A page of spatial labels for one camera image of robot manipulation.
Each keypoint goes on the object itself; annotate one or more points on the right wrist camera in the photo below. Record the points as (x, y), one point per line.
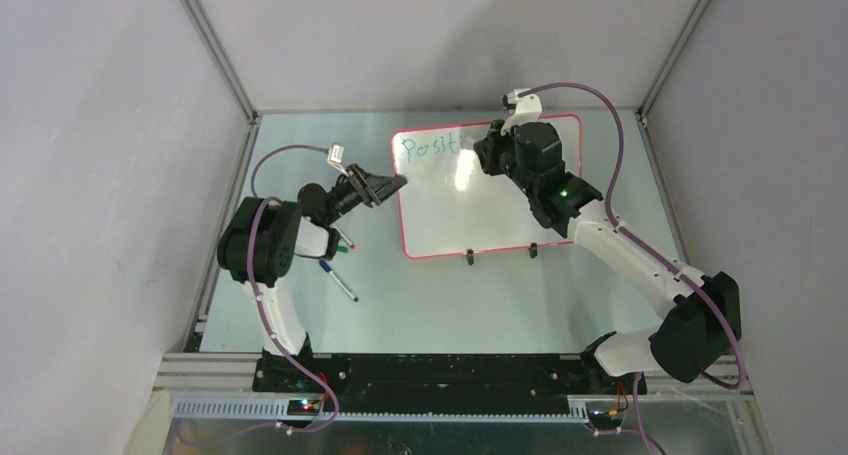
(524, 107)

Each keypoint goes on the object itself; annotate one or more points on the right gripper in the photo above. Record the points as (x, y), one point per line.
(489, 147)

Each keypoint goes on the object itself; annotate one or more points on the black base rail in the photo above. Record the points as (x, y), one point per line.
(427, 384)

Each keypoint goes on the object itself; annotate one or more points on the pink framed whiteboard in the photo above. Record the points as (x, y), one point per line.
(449, 207)

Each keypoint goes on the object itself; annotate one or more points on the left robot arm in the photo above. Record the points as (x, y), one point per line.
(266, 235)

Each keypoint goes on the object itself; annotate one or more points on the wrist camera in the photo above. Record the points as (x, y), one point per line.
(524, 107)
(335, 158)

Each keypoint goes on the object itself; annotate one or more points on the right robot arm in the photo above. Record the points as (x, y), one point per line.
(701, 319)

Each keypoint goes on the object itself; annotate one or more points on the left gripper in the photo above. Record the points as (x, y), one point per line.
(372, 189)

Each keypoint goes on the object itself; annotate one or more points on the blue whiteboard marker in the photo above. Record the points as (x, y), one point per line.
(338, 281)

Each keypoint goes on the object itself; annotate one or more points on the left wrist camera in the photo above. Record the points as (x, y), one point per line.
(335, 158)

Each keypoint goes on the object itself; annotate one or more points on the aluminium frame front rail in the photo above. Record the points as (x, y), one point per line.
(220, 385)

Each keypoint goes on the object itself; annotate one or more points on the red whiteboard marker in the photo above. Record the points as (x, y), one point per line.
(347, 240)

